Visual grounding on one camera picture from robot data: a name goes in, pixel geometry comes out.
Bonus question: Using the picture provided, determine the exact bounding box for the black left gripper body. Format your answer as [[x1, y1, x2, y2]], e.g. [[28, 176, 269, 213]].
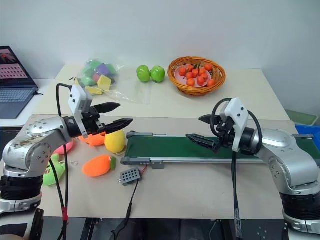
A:
[[81, 104, 106, 138]]

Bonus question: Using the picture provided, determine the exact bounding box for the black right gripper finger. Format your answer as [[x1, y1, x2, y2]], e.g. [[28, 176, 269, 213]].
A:
[[198, 114, 221, 125], [185, 133, 217, 151]]

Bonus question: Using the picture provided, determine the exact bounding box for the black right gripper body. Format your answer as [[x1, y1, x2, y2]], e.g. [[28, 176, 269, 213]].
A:
[[213, 114, 236, 154]]

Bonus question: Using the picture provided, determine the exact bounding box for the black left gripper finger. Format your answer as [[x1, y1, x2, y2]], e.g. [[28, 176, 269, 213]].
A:
[[102, 118, 134, 134], [90, 101, 122, 115]]

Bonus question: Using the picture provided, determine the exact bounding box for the green conveyor belt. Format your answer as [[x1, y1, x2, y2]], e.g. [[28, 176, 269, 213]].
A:
[[120, 130, 320, 171]]

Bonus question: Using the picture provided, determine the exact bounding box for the orange plush toy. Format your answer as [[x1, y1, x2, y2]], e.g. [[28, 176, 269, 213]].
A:
[[78, 131, 107, 148]]

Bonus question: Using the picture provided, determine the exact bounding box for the yellow plush toy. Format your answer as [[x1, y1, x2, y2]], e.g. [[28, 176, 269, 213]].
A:
[[104, 129, 126, 154]]

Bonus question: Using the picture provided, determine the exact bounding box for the yellow foam block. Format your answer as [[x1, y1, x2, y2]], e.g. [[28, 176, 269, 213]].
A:
[[97, 75, 112, 91], [85, 85, 104, 96]]

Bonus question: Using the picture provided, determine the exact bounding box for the clear plastic bag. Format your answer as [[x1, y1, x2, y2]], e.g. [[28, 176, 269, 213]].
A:
[[68, 58, 153, 105]]

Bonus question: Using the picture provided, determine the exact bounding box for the green foam block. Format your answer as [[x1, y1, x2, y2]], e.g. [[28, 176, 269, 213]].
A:
[[84, 59, 101, 70], [80, 76, 94, 87]]

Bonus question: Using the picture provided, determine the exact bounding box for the pink plush toy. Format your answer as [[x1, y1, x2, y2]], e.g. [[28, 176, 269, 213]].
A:
[[53, 139, 75, 156]]

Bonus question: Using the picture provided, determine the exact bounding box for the purple foam block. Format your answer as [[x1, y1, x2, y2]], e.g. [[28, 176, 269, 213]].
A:
[[96, 63, 110, 76]]

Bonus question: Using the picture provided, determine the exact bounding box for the orange wicker basket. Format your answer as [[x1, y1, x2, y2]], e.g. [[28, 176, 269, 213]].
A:
[[167, 56, 227, 97]]

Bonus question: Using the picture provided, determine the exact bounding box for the orange plush carrot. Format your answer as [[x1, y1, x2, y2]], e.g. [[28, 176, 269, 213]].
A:
[[82, 154, 118, 178]]

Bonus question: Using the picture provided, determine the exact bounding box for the green toy apple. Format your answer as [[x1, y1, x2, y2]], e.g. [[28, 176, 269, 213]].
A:
[[136, 64, 152, 82], [150, 65, 166, 84]]

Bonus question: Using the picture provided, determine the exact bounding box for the grey perforated control box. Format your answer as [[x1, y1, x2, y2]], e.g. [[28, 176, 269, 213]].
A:
[[116, 168, 144, 187]]

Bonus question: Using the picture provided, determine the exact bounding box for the green plush toy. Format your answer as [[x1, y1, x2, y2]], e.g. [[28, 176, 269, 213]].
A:
[[42, 153, 67, 187]]

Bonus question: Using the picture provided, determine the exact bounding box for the green plastic bin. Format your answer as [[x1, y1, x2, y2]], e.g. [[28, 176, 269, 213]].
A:
[[284, 108, 317, 126]]

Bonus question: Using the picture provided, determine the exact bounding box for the blue plastic bin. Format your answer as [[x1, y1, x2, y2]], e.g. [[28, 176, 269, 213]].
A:
[[294, 123, 320, 138]]

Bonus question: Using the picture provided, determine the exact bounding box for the dark blue laptop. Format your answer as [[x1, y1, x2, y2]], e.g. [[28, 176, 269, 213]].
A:
[[0, 45, 40, 120]]

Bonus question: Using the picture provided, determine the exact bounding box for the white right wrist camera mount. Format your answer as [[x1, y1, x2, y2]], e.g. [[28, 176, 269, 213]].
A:
[[223, 97, 249, 153]]

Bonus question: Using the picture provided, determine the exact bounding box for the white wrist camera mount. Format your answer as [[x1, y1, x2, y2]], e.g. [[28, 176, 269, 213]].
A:
[[67, 84, 93, 140], [223, 97, 249, 153]]

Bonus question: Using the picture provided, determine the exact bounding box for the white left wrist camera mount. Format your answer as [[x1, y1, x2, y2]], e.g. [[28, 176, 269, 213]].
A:
[[67, 84, 93, 140]]

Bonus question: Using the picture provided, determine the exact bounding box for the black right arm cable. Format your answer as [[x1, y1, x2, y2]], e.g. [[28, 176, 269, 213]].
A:
[[210, 97, 263, 240]]

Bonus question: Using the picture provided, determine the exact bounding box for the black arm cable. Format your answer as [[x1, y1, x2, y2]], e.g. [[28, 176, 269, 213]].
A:
[[210, 97, 263, 240], [48, 83, 79, 240]]

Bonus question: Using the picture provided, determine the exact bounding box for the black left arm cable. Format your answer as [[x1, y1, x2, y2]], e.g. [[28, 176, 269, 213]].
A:
[[48, 83, 79, 240]]

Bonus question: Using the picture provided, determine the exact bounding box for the black control box cable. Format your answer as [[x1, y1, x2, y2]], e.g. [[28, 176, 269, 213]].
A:
[[111, 166, 149, 240]]

